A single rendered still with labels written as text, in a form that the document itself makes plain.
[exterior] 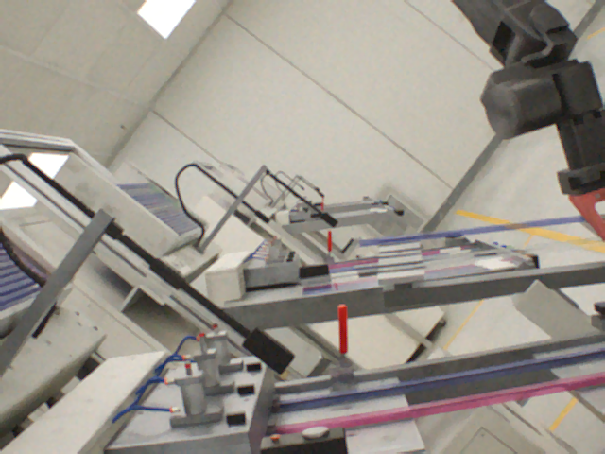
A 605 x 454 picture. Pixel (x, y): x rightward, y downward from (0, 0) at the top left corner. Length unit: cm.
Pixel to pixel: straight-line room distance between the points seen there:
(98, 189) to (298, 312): 55
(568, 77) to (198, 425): 51
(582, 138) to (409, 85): 770
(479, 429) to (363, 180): 666
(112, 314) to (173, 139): 675
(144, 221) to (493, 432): 93
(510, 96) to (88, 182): 134
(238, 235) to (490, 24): 455
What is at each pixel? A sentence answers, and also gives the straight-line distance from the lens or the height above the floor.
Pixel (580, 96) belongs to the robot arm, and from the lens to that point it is 92.
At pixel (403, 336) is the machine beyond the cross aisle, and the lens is 553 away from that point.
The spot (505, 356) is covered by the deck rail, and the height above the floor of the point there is 88.
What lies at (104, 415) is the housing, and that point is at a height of 124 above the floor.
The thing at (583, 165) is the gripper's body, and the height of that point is 100.
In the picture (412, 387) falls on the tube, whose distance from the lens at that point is 104.
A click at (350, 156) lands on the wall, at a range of 851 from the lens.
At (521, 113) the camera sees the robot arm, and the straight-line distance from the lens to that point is 87.
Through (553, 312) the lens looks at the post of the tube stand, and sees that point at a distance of 145.
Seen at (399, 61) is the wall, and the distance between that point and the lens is 862.
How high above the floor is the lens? 121
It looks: 1 degrees down
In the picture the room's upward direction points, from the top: 52 degrees counter-clockwise
